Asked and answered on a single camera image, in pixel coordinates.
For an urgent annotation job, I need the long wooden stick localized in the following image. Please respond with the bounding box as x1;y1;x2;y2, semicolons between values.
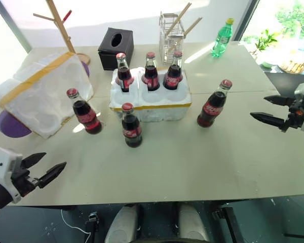
165;3;193;35
166;17;203;55

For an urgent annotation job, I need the white foam lid with tape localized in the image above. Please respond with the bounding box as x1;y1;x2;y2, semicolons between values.
0;52;95;139

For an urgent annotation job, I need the green potted plant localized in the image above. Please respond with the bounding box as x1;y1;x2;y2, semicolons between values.
254;29;279;53

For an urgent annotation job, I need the green plastic soda bottle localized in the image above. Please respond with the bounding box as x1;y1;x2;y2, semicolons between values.
210;17;235;59

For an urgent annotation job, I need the metal wire holder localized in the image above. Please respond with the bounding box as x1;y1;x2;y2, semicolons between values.
159;11;186;64

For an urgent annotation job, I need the white foam bottle tray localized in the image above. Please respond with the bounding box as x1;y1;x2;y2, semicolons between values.
108;66;193;123

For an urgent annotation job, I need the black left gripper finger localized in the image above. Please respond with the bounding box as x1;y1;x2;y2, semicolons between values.
21;152;47;169
37;161;67;189

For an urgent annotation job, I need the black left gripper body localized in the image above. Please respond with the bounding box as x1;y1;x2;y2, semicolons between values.
11;158;41;198

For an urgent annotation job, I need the white rounded robot foot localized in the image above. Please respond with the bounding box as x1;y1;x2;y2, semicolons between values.
177;202;210;243
105;204;142;243

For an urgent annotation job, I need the white rounded left robot foot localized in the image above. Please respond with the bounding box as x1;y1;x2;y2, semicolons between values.
105;204;142;243

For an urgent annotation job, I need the thin white floor cable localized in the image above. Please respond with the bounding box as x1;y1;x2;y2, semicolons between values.
60;209;92;243

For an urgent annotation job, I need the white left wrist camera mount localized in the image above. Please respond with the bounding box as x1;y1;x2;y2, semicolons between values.
0;147;24;205

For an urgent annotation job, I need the black tissue box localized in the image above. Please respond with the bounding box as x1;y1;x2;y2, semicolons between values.
98;27;135;71

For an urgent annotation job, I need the glass cola bottle red cap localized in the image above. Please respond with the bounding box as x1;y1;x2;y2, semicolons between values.
116;52;135;93
66;88;103;135
163;50;184;91
197;79;234;129
141;52;161;92
121;102;143;149

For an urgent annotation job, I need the woven wicker basket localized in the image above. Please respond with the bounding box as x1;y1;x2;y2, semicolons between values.
278;59;304;75

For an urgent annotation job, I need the black table leg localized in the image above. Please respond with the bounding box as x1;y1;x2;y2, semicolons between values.
211;205;240;243
84;211;101;243

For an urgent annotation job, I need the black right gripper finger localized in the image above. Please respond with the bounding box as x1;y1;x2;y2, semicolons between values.
263;95;295;107
250;112;287;133

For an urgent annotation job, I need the grey window frame post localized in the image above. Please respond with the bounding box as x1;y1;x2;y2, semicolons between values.
0;0;32;53
232;0;260;43

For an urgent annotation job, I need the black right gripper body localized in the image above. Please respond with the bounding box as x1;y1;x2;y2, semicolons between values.
284;97;304;130

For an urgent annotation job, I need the white rounded right robot foot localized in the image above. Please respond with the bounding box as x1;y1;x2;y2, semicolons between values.
177;202;210;243

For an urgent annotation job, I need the wooden coat rack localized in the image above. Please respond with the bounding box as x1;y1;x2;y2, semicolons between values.
32;0;92;65

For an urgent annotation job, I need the black side table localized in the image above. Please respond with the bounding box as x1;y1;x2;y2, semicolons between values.
260;65;304;97

